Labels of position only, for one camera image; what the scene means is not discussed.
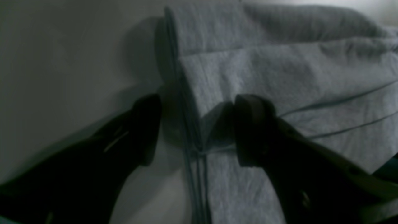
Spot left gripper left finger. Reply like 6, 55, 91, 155
0, 94, 162, 224

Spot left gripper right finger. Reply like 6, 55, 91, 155
233, 95, 397, 224

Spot grey T-shirt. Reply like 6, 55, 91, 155
164, 2, 397, 224

